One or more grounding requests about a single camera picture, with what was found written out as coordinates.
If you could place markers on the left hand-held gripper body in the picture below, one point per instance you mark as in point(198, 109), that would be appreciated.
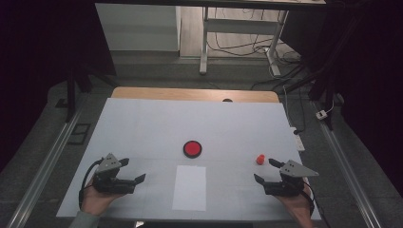
point(109, 183)

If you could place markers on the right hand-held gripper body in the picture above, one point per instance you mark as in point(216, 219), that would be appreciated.
point(285, 185)

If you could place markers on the small orange stamp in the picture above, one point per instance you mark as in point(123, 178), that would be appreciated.
point(260, 159)

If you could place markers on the white paper sheet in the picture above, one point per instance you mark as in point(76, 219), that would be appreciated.
point(189, 190)

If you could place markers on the round red ink pad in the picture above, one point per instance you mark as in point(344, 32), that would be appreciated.
point(192, 149)

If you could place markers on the person's left hand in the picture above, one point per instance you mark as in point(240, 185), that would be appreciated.
point(95, 201)

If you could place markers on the person's right hand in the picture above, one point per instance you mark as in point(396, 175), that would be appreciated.
point(296, 205)

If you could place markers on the white power strip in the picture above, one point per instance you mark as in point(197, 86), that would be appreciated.
point(299, 142)

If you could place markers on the large white table cover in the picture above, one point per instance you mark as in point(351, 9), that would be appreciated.
point(164, 123)

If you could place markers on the small white adapter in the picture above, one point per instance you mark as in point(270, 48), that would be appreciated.
point(321, 114)

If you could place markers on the dark table grommet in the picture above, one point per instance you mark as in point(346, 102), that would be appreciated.
point(227, 100)

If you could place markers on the black metal stand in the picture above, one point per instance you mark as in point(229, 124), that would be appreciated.
point(323, 85)
point(71, 95)

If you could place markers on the white cabinet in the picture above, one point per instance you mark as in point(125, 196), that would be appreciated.
point(139, 28)

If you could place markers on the dark curtain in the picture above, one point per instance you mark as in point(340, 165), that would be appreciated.
point(31, 47)
point(370, 63)

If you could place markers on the white-legged desk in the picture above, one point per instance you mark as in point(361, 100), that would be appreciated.
point(236, 26)

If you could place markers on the aluminium floor rail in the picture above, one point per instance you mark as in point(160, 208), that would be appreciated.
point(41, 174)
point(348, 174)

